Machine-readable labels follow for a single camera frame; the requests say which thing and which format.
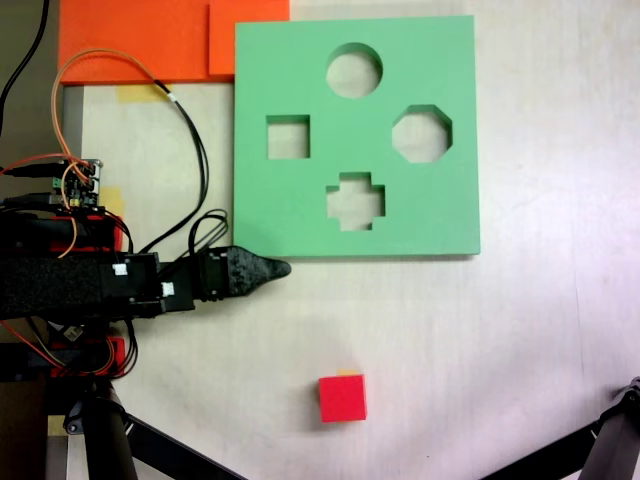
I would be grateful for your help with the orange flat block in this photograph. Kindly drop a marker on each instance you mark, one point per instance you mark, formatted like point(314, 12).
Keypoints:
point(150, 35)

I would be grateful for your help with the green shape sorting board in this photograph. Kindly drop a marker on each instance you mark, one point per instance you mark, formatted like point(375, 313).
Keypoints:
point(430, 225)

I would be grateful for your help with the red square block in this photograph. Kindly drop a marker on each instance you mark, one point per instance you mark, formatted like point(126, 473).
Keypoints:
point(342, 399)

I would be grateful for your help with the black tripod brace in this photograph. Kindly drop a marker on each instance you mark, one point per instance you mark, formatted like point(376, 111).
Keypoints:
point(175, 455)
point(550, 455)

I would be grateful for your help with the yellow tape strip with dash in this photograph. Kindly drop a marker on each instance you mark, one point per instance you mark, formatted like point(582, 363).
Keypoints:
point(348, 372)

